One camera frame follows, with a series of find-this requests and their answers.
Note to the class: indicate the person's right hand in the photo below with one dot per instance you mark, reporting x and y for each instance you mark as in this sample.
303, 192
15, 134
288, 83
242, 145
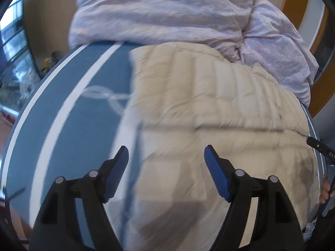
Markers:
325, 188

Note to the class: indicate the orange wooden frame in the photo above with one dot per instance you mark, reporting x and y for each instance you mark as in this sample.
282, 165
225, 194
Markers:
294, 2

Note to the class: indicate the lavender crinkled quilt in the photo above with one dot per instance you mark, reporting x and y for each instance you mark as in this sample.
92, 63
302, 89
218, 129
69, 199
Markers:
157, 13

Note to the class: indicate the small yellow object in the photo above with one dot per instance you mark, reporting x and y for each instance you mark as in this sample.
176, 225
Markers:
47, 62

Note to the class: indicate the cream quilted down jacket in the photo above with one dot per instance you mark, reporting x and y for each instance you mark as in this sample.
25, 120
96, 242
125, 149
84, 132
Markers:
209, 104

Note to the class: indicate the blue white-striped bedsheet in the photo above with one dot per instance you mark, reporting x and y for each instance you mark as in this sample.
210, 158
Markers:
78, 104

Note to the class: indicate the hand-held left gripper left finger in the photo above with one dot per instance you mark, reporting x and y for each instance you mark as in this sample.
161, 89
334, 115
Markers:
119, 166

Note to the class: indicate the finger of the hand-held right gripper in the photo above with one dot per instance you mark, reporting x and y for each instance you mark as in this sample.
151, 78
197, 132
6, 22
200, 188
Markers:
314, 143

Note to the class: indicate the glass window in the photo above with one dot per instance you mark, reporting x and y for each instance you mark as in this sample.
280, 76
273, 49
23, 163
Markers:
13, 31

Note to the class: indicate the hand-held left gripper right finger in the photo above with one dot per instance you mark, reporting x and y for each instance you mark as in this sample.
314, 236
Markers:
216, 171

